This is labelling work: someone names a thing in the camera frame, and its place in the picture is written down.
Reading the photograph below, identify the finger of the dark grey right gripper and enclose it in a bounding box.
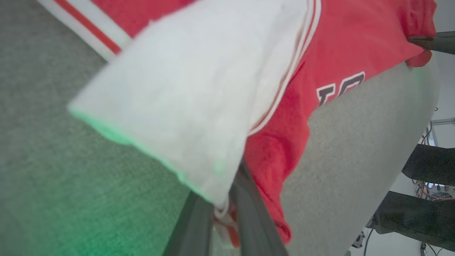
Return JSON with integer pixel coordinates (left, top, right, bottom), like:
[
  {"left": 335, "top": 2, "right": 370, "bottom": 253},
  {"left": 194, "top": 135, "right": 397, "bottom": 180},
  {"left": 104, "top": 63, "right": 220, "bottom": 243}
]
[{"left": 407, "top": 31, "right": 455, "bottom": 55}]

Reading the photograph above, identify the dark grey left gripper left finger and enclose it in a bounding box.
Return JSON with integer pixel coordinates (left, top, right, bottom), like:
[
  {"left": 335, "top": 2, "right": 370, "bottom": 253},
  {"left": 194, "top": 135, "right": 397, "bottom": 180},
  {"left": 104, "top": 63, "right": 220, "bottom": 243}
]
[{"left": 164, "top": 192, "right": 216, "bottom": 256}]

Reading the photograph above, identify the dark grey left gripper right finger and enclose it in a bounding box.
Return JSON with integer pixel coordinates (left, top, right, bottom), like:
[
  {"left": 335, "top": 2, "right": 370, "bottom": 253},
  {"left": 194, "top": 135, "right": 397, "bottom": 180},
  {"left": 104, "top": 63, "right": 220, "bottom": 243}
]
[{"left": 231, "top": 160, "right": 289, "bottom": 256}]

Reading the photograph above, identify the red and white basketball jersey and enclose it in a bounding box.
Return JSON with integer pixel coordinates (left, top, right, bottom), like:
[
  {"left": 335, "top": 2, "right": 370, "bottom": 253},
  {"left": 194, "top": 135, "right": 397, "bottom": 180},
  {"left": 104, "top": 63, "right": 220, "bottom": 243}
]
[{"left": 37, "top": 0, "right": 437, "bottom": 248}]

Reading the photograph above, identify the thin black cable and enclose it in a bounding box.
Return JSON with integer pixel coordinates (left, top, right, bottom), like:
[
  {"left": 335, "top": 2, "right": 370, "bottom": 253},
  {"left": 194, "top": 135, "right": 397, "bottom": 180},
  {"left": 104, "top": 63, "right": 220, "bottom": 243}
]
[{"left": 363, "top": 228, "right": 375, "bottom": 256}]

